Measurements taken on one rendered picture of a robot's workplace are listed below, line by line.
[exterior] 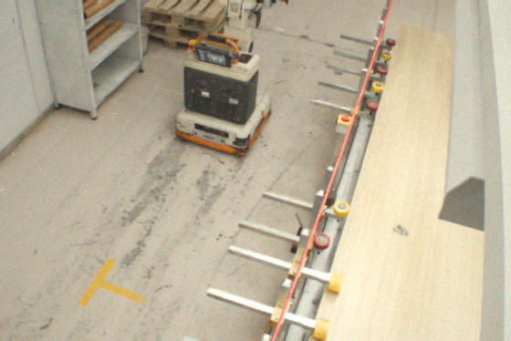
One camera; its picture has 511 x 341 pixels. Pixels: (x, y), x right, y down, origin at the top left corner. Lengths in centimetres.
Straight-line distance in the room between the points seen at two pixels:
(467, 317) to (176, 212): 221
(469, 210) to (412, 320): 168
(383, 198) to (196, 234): 144
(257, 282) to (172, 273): 56
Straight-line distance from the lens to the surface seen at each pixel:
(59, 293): 346
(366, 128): 370
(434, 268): 254
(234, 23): 411
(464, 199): 66
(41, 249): 372
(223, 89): 397
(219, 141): 416
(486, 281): 48
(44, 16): 444
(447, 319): 239
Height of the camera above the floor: 276
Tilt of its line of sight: 42 degrees down
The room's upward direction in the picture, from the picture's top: 6 degrees clockwise
